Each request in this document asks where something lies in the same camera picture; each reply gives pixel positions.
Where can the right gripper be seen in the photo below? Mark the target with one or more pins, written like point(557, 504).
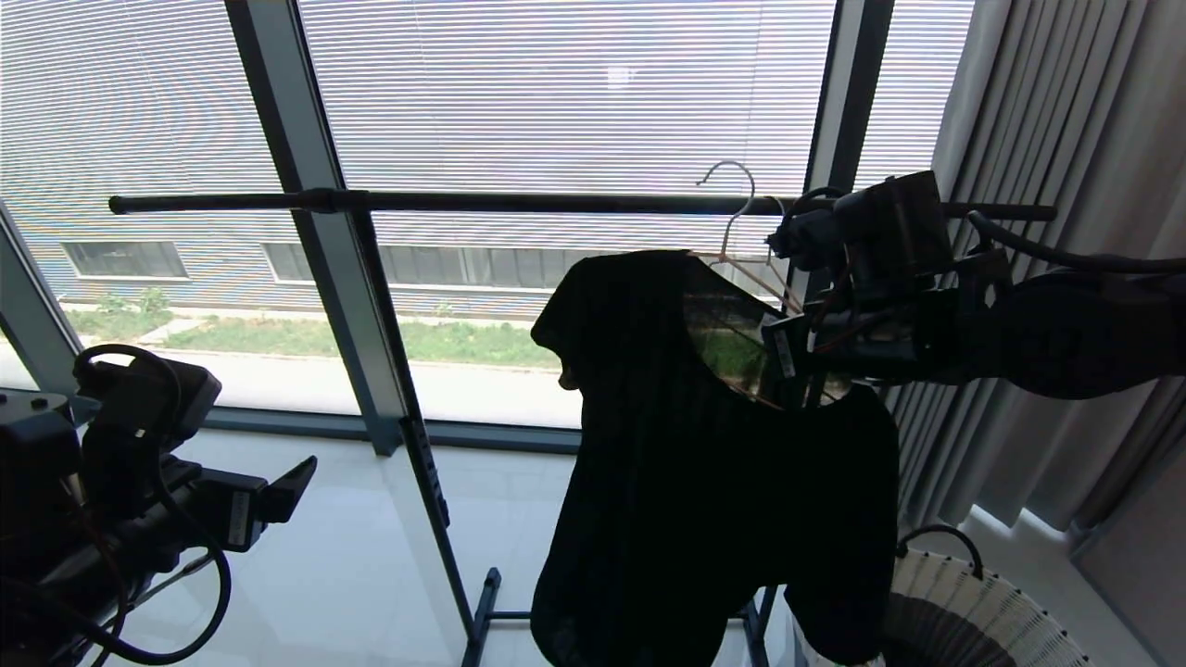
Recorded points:
point(908, 324)

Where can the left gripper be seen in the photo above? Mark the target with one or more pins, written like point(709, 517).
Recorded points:
point(213, 509)

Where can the pink clothes hanger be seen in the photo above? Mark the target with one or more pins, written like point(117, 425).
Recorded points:
point(750, 190)

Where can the black garment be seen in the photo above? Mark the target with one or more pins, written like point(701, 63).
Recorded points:
point(695, 519)

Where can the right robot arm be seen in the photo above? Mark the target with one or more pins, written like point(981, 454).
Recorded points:
point(1093, 333)

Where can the white laundry basket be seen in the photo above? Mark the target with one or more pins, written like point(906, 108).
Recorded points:
point(1001, 611)

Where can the black clothes rack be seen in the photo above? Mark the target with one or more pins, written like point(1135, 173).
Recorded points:
point(463, 201)

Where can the beige curtain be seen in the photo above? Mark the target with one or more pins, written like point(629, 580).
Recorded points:
point(1066, 111)

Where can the window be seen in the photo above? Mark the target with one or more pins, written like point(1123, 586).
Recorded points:
point(556, 93)

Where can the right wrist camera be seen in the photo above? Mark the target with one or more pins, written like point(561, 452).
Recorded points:
point(889, 222)

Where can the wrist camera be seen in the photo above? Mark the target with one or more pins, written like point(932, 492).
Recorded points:
point(889, 222)
point(167, 398)

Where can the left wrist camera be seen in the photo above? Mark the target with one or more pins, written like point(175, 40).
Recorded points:
point(167, 398)

